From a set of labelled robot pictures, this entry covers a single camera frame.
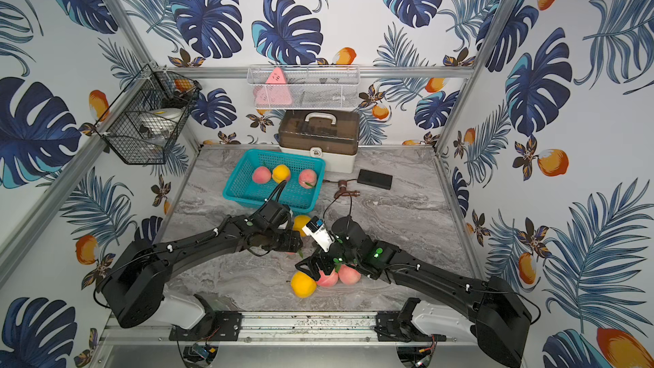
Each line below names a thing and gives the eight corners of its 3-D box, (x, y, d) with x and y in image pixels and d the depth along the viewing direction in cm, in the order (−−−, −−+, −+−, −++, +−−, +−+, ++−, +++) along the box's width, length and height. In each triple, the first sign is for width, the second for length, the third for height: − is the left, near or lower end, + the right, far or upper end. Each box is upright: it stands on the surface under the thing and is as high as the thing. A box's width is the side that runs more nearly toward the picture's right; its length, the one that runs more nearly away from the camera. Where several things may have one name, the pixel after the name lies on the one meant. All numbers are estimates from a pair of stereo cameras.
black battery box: (356, 182, 111) (357, 179, 109) (359, 172, 115) (360, 168, 113) (390, 189, 108) (391, 186, 107) (391, 178, 112) (392, 175, 111)
